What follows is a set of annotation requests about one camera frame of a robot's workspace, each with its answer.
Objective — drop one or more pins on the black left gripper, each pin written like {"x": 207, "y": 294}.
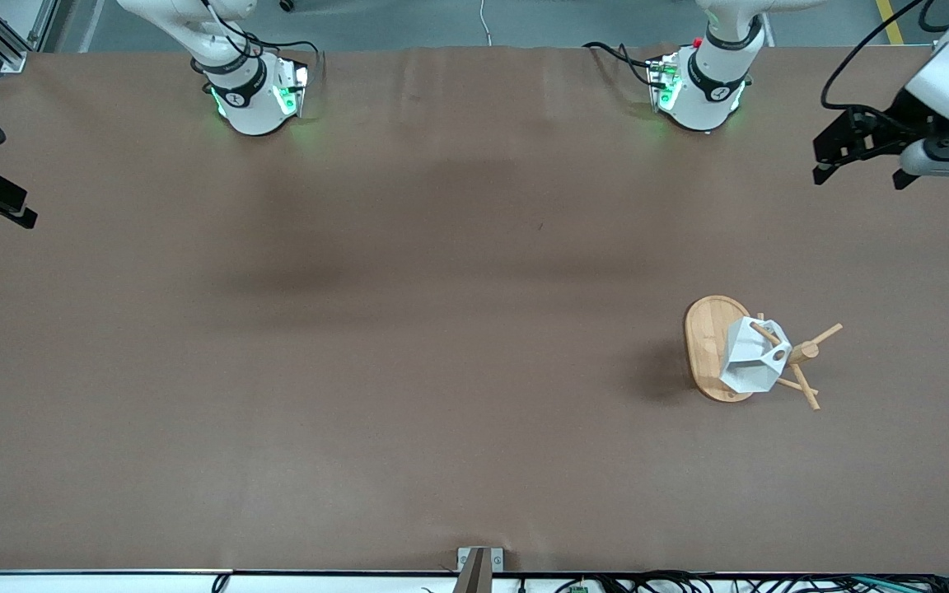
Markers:
{"x": 899, "y": 113}

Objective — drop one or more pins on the white faceted cup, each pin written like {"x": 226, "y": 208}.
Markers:
{"x": 750, "y": 362}

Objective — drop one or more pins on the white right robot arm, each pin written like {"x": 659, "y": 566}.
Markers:
{"x": 248, "y": 107}

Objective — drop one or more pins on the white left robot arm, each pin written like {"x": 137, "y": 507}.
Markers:
{"x": 709, "y": 99}

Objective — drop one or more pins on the wooden cup rack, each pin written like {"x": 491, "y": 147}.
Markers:
{"x": 705, "y": 346}

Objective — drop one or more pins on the brown table cover sheet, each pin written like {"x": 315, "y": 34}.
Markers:
{"x": 474, "y": 412}

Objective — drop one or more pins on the grey metal camera bracket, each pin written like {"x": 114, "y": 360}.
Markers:
{"x": 479, "y": 568}

